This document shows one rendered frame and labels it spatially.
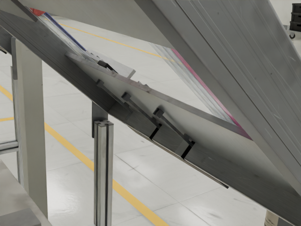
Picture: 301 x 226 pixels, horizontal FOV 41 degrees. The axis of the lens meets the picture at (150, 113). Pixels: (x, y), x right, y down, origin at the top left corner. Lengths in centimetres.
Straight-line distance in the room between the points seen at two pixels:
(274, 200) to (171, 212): 124
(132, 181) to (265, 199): 148
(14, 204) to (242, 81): 59
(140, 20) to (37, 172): 103
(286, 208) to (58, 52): 58
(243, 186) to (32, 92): 75
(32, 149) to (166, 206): 83
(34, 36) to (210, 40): 70
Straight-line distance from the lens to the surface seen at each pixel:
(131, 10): 38
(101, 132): 108
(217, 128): 58
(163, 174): 221
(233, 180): 74
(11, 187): 85
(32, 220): 66
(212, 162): 77
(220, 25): 25
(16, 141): 181
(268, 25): 28
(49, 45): 93
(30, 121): 129
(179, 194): 204
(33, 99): 127
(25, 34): 91
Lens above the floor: 103
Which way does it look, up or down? 19 degrees down
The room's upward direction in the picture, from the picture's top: 3 degrees clockwise
